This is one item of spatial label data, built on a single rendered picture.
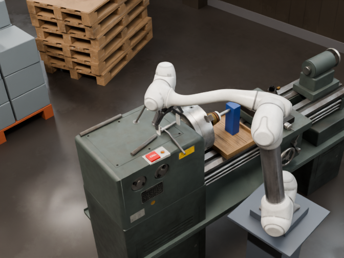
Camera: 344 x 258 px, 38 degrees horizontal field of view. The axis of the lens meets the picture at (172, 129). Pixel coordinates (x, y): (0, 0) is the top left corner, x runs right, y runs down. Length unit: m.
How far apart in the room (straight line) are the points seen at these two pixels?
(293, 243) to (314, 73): 1.34
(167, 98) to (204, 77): 3.18
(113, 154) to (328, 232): 1.99
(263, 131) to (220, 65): 3.55
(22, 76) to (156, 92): 2.59
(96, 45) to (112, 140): 2.61
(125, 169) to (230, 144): 0.94
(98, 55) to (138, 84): 0.56
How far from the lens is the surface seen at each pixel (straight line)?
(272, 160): 2.46
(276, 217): 2.69
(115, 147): 2.75
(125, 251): 3.00
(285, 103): 2.47
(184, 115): 2.97
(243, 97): 2.48
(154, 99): 2.38
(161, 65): 2.52
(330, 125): 3.90
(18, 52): 4.72
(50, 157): 4.72
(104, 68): 5.50
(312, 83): 3.78
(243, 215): 3.05
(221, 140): 3.33
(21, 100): 4.93
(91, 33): 5.21
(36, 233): 4.11
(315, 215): 3.12
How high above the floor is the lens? 3.03
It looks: 39 degrees down
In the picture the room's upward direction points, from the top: 3 degrees counter-clockwise
